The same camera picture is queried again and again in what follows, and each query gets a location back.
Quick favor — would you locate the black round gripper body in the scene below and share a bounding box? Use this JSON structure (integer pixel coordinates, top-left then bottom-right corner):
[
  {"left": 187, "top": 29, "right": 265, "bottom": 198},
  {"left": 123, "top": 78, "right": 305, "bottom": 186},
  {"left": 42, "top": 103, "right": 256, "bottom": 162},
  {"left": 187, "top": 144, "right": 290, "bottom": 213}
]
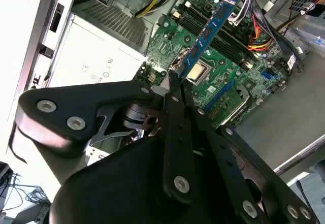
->
[{"left": 49, "top": 102, "right": 257, "bottom": 224}]

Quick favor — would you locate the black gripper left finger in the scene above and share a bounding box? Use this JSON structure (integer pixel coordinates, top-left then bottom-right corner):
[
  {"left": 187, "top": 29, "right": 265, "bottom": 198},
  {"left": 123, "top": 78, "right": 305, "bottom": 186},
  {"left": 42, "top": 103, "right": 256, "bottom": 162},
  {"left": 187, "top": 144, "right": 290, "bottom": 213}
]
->
[{"left": 14, "top": 70, "right": 201, "bottom": 206}]

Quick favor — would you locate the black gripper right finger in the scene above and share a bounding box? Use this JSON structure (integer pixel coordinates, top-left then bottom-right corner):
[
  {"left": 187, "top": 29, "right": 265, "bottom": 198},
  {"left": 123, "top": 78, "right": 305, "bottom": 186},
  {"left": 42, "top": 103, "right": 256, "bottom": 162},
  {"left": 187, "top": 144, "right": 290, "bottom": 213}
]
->
[{"left": 181, "top": 80, "right": 322, "bottom": 224}]

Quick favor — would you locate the blue RAM stick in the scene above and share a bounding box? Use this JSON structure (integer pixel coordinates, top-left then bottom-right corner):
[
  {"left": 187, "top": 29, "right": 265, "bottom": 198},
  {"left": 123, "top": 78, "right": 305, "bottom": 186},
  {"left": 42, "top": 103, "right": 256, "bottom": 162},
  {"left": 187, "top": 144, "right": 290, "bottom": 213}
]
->
[{"left": 175, "top": 0, "right": 242, "bottom": 83}]

